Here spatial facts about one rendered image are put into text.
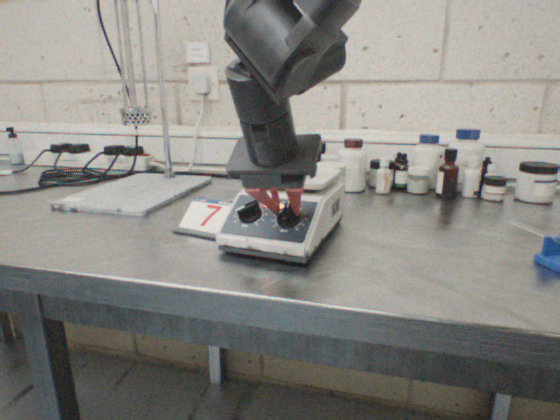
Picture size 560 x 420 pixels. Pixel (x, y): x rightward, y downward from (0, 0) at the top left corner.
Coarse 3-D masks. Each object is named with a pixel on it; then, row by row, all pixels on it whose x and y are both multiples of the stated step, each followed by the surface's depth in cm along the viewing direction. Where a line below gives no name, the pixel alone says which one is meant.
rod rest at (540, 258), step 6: (546, 240) 51; (552, 240) 51; (546, 246) 51; (552, 246) 51; (558, 246) 52; (546, 252) 52; (552, 252) 52; (558, 252) 52; (534, 258) 53; (540, 258) 52; (546, 258) 51; (552, 258) 51; (558, 258) 51; (546, 264) 51; (552, 264) 50; (558, 264) 49; (558, 270) 49
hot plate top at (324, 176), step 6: (318, 168) 66; (324, 168) 66; (330, 168) 66; (318, 174) 62; (324, 174) 62; (330, 174) 62; (336, 174) 63; (306, 180) 58; (312, 180) 58; (318, 180) 58; (324, 180) 58; (330, 180) 59; (306, 186) 56; (312, 186) 56; (318, 186) 56; (324, 186) 57
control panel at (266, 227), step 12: (240, 204) 57; (312, 204) 55; (228, 216) 56; (264, 216) 55; (276, 216) 55; (312, 216) 53; (228, 228) 55; (240, 228) 54; (252, 228) 54; (264, 228) 53; (276, 228) 53; (288, 228) 53; (300, 228) 52; (288, 240) 51; (300, 240) 51
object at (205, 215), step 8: (192, 208) 66; (200, 208) 66; (208, 208) 65; (216, 208) 65; (224, 208) 64; (192, 216) 65; (200, 216) 65; (208, 216) 64; (216, 216) 64; (224, 216) 63; (192, 224) 64; (200, 224) 64; (208, 224) 63; (216, 224) 63
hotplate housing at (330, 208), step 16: (240, 192) 60; (304, 192) 58; (320, 192) 58; (336, 192) 61; (320, 208) 55; (336, 208) 62; (320, 224) 55; (336, 224) 65; (224, 240) 54; (240, 240) 53; (256, 240) 53; (272, 240) 52; (320, 240) 55; (272, 256) 53; (288, 256) 52; (304, 256) 51
